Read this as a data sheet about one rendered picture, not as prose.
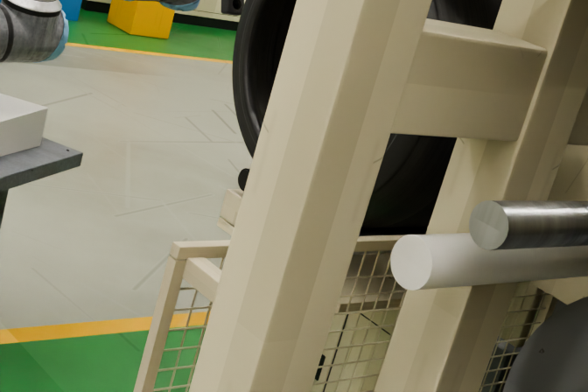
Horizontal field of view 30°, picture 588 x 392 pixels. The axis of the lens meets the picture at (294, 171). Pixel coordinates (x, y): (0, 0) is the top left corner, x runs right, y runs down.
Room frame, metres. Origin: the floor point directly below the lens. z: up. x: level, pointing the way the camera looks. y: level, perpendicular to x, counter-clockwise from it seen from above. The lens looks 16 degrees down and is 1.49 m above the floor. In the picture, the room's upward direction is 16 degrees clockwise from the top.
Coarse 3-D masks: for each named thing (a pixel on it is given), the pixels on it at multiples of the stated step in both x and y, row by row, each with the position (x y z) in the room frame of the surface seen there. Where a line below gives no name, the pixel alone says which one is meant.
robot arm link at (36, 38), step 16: (16, 0) 2.68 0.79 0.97; (32, 0) 2.69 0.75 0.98; (48, 0) 2.71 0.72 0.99; (16, 16) 2.67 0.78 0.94; (32, 16) 2.68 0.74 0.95; (48, 16) 2.70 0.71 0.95; (64, 16) 2.79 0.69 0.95; (16, 32) 2.66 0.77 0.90; (32, 32) 2.69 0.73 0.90; (48, 32) 2.72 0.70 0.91; (64, 32) 2.77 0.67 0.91; (16, 48) 2.66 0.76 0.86; (32, 48) 2.70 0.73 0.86; (48, 48) 2.74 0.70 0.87; (64, 48) 2.78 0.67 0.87
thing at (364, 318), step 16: (368, 320) 2.16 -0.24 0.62; (384, 320) 2.13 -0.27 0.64; (368, 336) 2.15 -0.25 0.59; (384, 336) 2.12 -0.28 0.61; (352, 352) 2.17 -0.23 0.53; (368, 352) 2.14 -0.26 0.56; (352, 368) 2.16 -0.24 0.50; (368, 368) 2.13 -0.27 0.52; (352, 384) 2.16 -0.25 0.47; (368, 384) 2.12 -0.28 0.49
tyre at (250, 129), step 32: (256, 0) 2.00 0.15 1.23; (288, 0) 2.13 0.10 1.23; (448, 0) 1.72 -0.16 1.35; (480, 0) 1.75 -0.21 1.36; (256, 32) 2.00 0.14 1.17; (256, 64) 2.09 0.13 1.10; (256, 96) 1.98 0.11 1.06; (256, 128) 1.93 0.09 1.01; (384, 160) 1.70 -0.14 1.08; (416, 160) 1.68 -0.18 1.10; (448, 160) 1.69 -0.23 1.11; (384, 192) 1.71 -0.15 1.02; (416, 192) 1.71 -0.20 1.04; (384, 224) 1.78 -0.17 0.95; (416, 224) 1.85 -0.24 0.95
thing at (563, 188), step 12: (564, 156) 1.85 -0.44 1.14; (576, 156) 1.84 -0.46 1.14; (564, 168) 1.85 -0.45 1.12; (576, 168) 1.83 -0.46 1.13; (564, 180) 1.84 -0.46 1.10; (576, 180) 1.83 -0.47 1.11; (552, 192) 1.85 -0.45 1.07; (564, 192) 1.84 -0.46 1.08; (576, 192) 1.82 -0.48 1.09; (540, 288) 1.82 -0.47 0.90; (552, 288) 1.81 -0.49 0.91; (564, 288) 1.79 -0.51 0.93; (576, 288) 1.78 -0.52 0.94; (564, 300) 1.78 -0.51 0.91; (576, 300) 1.77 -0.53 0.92
